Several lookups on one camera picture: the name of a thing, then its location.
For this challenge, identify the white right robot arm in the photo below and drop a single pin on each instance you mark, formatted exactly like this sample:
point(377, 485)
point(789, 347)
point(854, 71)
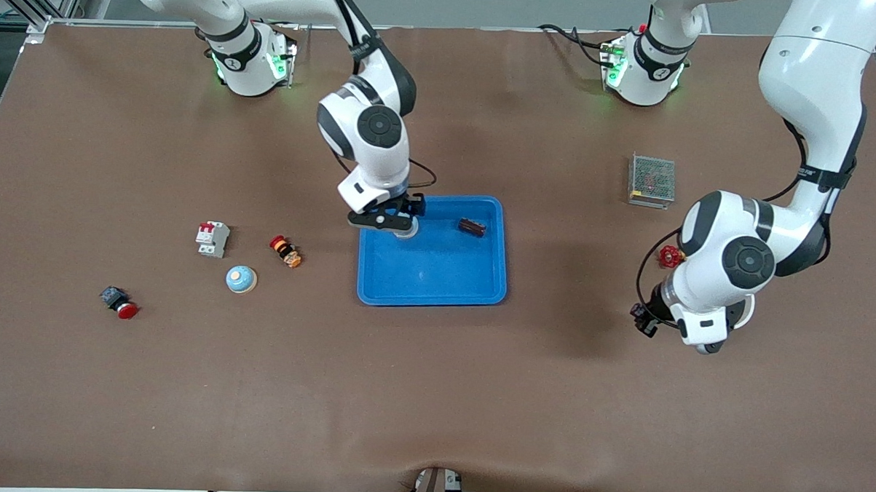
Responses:
point(376, 127)

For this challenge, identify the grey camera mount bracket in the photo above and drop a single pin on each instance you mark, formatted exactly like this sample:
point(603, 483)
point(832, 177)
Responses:
point(433, 490)

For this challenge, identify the white red circuit breaker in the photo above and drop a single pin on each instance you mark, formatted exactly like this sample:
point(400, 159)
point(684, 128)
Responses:
point(212, 239)

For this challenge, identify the orange red push button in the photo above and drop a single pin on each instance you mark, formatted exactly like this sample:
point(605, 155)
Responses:
point(285, 251)

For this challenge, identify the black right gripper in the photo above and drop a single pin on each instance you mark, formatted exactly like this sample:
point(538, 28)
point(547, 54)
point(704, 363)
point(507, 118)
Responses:
point(413, 203)

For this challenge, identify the blue bell cream button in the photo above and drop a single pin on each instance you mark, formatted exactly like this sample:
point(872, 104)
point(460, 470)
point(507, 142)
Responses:
point(241, 279)
point(407, 235)

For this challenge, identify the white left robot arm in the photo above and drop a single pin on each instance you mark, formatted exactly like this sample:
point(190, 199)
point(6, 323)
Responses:
point(747, 264)

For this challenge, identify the red mushroom push button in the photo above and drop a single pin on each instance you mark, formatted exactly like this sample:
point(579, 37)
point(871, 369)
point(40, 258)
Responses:
point(119, 302)

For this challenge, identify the metal mesh power supply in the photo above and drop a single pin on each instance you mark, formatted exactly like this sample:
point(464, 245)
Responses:
point(651, 179)

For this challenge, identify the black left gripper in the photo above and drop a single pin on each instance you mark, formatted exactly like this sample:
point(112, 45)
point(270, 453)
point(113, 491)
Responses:
point(651, 306)

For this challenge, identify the blue plastic tray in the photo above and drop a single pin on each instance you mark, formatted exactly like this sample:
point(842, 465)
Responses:
point(437, 268)

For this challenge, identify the brown electrolytic capacitor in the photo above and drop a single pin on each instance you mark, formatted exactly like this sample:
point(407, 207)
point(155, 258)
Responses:
point(472, 227)

